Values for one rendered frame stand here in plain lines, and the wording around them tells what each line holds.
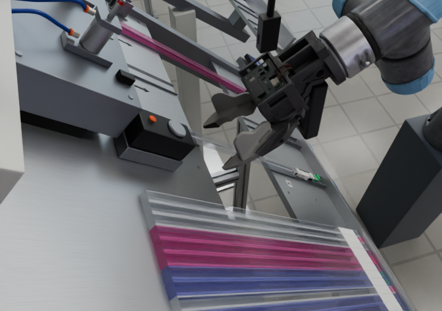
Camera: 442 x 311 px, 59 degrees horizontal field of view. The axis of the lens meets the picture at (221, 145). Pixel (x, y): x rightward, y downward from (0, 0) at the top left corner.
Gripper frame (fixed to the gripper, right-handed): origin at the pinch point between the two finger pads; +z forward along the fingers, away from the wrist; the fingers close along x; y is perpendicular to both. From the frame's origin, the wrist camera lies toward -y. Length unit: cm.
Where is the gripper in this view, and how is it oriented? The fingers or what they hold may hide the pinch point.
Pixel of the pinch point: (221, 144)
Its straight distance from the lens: 60.0
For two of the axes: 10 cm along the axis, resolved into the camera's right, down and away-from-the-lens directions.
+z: -8.1, 5.5, 2.2
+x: 3.5, 7.4, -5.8
